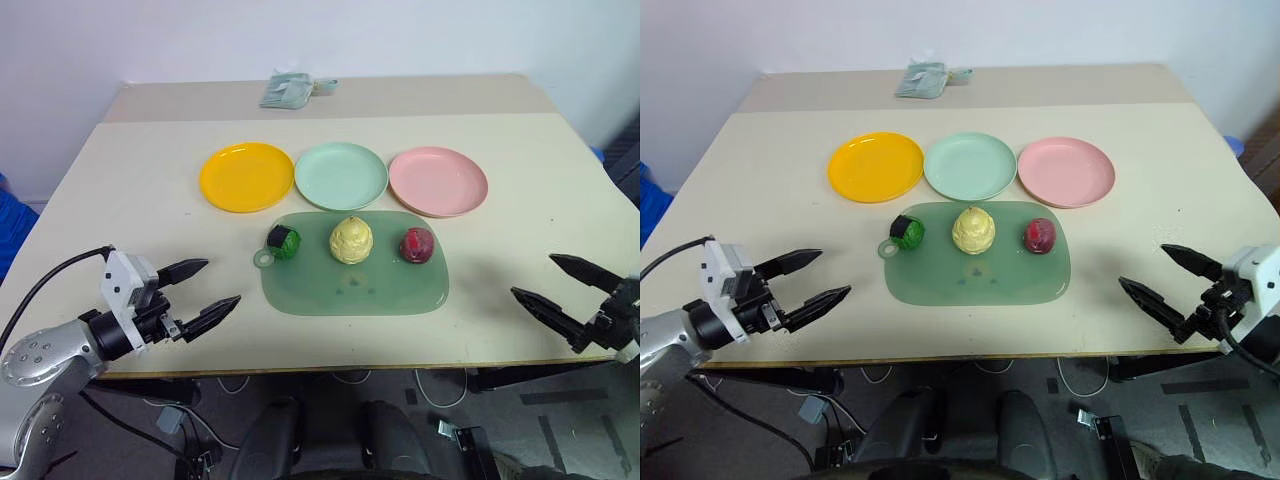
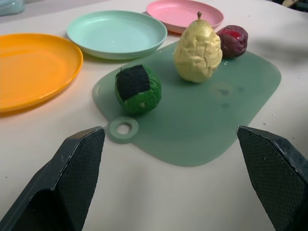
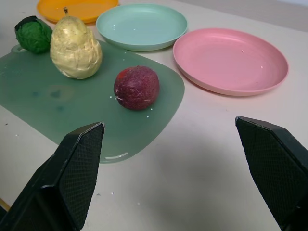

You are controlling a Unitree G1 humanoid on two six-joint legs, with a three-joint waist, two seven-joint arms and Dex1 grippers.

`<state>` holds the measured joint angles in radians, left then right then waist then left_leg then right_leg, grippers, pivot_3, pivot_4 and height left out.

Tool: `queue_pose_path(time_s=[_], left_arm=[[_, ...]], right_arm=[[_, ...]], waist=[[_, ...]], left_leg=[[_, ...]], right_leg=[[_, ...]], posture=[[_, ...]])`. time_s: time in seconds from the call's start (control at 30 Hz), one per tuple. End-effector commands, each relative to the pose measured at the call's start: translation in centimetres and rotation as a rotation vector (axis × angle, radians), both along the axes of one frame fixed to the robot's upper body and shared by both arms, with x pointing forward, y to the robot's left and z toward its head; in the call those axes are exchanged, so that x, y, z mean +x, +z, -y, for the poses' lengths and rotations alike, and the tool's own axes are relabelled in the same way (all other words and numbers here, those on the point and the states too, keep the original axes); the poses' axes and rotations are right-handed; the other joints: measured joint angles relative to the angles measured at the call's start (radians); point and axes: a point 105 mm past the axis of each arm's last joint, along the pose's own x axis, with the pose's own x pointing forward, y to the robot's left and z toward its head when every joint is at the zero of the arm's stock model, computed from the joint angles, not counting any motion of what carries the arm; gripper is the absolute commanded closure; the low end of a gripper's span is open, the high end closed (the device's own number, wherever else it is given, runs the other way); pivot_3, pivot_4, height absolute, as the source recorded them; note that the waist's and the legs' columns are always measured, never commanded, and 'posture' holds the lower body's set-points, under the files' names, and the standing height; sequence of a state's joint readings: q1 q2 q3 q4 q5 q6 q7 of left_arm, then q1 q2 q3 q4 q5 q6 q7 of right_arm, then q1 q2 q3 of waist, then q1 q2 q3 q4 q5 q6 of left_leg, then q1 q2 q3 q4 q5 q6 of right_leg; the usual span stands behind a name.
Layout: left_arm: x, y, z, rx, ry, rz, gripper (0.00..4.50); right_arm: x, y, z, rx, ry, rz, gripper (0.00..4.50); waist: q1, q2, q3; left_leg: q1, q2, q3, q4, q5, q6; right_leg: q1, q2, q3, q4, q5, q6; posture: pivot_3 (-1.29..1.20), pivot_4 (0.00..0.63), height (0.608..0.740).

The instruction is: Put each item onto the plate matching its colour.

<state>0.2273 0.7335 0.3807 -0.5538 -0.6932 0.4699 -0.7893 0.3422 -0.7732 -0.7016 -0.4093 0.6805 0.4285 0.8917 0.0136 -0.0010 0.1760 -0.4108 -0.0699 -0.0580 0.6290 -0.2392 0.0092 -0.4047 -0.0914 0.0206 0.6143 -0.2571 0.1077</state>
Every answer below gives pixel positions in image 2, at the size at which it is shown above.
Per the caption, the green cutting board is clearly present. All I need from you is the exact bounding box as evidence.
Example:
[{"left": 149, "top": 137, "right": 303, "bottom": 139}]
[{"left": 92, "top": 40, "right": 282, "bottom": 167}]

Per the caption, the orange plate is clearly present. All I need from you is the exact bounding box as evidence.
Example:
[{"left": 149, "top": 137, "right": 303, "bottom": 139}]
[{"left": 0, "top": 33, "right": 84, "bottom": 113}]

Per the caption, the pink plate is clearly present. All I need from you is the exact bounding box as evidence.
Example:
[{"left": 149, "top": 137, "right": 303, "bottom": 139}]
[{"left": 146, "top": 0, "right": 224, "bottom": 34}]

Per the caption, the pale blue container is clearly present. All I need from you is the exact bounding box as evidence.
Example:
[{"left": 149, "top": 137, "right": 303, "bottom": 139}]
[{"left": 0, "top": 0, "right": 26, "bottom": 16}]

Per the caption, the green round fruit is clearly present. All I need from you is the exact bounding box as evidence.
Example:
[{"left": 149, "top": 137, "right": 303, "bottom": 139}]
[{"left": 115, "top": 64, "right": 162, "bottom": 115}]

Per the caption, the yellow pear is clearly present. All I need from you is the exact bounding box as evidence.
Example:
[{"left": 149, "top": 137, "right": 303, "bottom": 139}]
[{"left": 173, "top": 11, "right": 223, "bottom": 83}]

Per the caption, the mint green plate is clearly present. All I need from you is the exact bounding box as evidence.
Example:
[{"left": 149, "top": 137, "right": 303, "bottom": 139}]
[{"left": 66, "top": 10, "right": 168, "bottom": 61}]

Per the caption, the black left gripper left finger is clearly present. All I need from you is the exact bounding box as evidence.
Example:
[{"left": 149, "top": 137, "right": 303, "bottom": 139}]
[{"left": 0, "top": 126, "right": 106, "bottom": 231}]

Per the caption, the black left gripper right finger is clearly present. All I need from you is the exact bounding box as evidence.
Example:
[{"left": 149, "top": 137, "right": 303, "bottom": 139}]
[{"left": 236, "top": 125, "right": 308, "bottom": 231}]

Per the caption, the dark red round fruit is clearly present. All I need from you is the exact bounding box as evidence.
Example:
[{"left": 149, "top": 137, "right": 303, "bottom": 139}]
[{"left": 217, "top": 25, "right": 249, "bottom": 59}]

